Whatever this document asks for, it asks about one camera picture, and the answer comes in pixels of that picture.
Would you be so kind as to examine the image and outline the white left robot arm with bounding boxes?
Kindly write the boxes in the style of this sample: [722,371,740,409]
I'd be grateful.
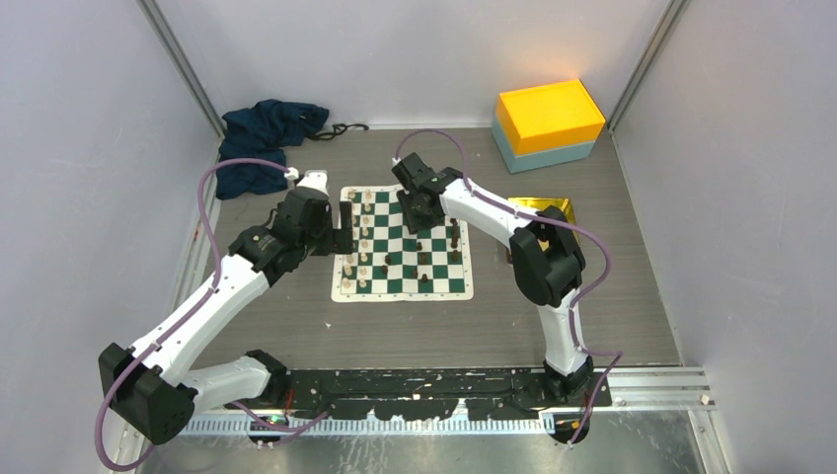
[98,170,352,445]

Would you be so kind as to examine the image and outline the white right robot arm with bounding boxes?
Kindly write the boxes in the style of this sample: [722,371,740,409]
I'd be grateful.
[392,153,593,406]

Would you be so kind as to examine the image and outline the green white chess mat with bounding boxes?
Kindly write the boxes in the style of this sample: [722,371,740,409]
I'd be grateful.
[331,185,475,303]

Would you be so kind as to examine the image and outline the dark blue cloth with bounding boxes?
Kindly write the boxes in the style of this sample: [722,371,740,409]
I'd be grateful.
[216,99,330,200]

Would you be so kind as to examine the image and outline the gold metal tin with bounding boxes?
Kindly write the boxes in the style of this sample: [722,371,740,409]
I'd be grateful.
[501,197,580,266]

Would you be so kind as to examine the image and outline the yellow and blue box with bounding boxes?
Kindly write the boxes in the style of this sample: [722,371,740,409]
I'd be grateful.
[492,79,606,174]

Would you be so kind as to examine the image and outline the black cord on table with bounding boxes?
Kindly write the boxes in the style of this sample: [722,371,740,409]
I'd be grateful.
[308,122,370,142]

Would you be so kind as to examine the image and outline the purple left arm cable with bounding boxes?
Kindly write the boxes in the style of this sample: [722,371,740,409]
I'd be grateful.
[95,157,301,471]

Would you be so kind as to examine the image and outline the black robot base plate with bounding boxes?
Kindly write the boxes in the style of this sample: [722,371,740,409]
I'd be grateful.
[245,367,613,442]

